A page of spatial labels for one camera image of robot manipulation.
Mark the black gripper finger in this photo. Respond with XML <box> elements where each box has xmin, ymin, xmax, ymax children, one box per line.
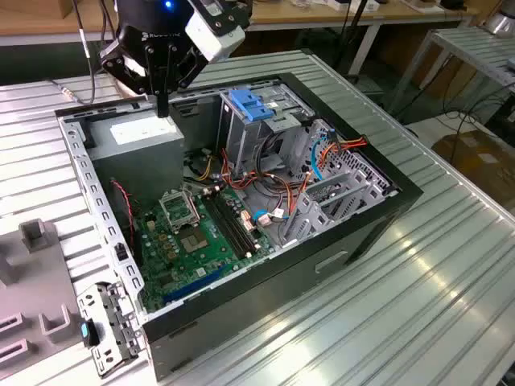
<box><xmin>163</xmin><ymin>43</ymin><xmax>208</xmax><ymax>118</ymax></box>
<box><xmin>99</xmin><ymin>39</ymin><xmax>164</xmax><ymax>118</ymax></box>

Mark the grey metal disk bay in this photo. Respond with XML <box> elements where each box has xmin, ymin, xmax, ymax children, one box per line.
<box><xmin>279</xmin><ymin>168</ymin><xmax>399</xmax><ymax>248</ymax></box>

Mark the blue plastic drive latch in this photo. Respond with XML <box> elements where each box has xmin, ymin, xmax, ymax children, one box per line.
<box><xmin>228</xmin><ymin>88</ymin><xmax>274</xmax><ymax>123</ymax></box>

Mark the grey power supply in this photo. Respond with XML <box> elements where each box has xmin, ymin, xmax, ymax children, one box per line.
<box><xmin>86</xmin><ymin>114</ymin><xmax>186</xmax><ymax>202</ymax></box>

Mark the grey optical drive cage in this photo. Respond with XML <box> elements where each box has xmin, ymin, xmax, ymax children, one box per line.
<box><xmin>216</xmin><ymin>82</ymin><xmax>315</xmax><ymax>178</ymax></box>

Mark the metal socket cover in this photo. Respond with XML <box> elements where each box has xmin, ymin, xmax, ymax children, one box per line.
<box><xmin>159</xmin><ymin>187</ymin><xmax>202</xmax><ymax>233</ymax></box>

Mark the wooden desk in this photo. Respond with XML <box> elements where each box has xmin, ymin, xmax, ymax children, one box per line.
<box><xmin>0</xmin><ymin>0</ymin><xmax>480</xmax><ymax>47</ymax></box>

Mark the black case fan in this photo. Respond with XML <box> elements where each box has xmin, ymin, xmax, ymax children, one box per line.
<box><xmin>108</xmin><ymin>179</ymin><xmax>140</xmax><ymax>258</ymax></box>

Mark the black RAM slot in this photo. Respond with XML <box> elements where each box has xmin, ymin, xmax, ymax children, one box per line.
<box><xmin>212</xmin><ymin>188</ymin><xmax>261</xmax><ymax>253</ymax></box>
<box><xmin>203</xmin><ymin>192</ymin><xmax>250</xmax><ymax>259</ymax></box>

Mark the CPU socket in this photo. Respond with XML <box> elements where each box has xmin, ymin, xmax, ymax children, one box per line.
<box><xmin>179</xmin><ymin>227</ymin><xmax>210</xmax><ymax>255</ymax></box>

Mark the black tripod stand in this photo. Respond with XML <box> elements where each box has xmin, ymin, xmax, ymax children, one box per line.
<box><xmin>332</xmin><ymin>0</ymin><xmax>385</xmax><ymax>96</ymax></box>

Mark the green motherboard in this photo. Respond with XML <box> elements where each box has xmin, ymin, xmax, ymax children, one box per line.
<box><xmin>134</xmin><ymin>187</ymin><xmax>278</xmax><ymax>314</ymax></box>

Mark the blue expansion slot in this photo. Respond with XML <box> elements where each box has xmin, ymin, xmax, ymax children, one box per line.
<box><xmin>163</xmin><ymin>264</ymin><xmax>227</xmax><ymax>303</ymax></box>

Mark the black open PC case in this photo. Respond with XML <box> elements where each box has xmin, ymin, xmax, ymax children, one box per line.
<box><xmin>54</xmin><ymin>72</ymin><xmax>424</xmax><ymax>382</ymax></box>

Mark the grey parts rack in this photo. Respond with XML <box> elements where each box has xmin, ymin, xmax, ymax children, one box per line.
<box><xmin>0</xmin><ymin>219</ymin><xmax>88</xmax><ymax>371</ymax></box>

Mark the black latch with blue mark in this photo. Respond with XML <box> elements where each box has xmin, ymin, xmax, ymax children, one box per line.
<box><xmin>79</xmin><ymin>319</ymin><xmax>100</xmax><ymax>347</ymax></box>

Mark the metal slat side table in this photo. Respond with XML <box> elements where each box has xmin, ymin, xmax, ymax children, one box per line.
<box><xmin>388</xmin><ymin>26</ymin><xmax>515</xmax><ymax>117</ymax></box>

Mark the brown cardboard box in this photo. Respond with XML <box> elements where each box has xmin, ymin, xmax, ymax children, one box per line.
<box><xmin>432</xmin><ymin>129</ymin><xmax>515</xmax><ymax>202</ymax></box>

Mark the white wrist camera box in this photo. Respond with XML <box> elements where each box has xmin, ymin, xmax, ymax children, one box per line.
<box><xmin>184</xmin><ymin>7</ymin><xmax>246</xmax><ymax>64</ymax></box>

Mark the black cable with metal connector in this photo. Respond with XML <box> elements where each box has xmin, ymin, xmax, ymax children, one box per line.
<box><xmin>50</xmin><ymin>0</ymin><xmax>109</xmax><ymax>105</ymax></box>

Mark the bundle of coloured wires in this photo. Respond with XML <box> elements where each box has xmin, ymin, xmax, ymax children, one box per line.
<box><xmin>183</xmin><ymin>146</ymin><xmax>319</xmax><ymax>220</ymax></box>

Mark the blue data wire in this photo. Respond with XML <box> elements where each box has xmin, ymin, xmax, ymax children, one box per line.
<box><xmin>310</xmin><ymin>134</ymin><xmax>335</xmax><ymax>182</ymax></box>

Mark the metal rear slot bracket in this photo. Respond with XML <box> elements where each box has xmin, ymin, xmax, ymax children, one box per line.
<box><xmin>76</xmin><ymin>281</ymin><xmax>146</xmax><ymax>379</ymax></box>

